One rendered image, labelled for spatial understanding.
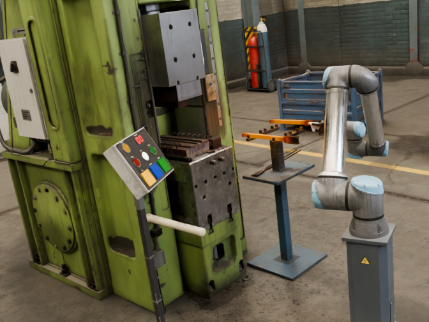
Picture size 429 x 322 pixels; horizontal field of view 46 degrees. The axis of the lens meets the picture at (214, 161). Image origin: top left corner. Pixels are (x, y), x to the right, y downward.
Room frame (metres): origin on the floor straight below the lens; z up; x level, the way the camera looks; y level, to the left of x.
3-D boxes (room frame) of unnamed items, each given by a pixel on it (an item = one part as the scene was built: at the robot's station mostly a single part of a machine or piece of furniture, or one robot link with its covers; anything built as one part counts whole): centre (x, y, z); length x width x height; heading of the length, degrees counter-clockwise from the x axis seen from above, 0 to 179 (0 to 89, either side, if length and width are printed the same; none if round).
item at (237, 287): (2.93, 0.06, 0.01); 0.58 x 0.39 x 0.01; 136
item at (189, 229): (2.65, 0.27, 0.62); 0.44 x 0.05 x 0.05; 46
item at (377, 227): (2.31, -0.72, 0.65); 0.19 x 0.19 x 0.10
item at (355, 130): (2.91, -0.84, 0.97); 0.12 x 0.09 x 0.10; 41
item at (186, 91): (3.11, 0.24, 1.32); 0.42 x 0.20 x 0.10; 46
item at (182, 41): (3.14, 0.21, 1.56); 0.42 x 0.39 x 0.40; 46
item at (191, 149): (3.11, 0.24, 0.96); 0.42 x 0.20 x 0.09; 46
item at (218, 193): (3.16, 0.21, 0.69); 0.56 x 0.38 x 0.45; 46
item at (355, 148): (2.90, -0.85, 0.86); 0.12 x 0.09 x 0.12; 62
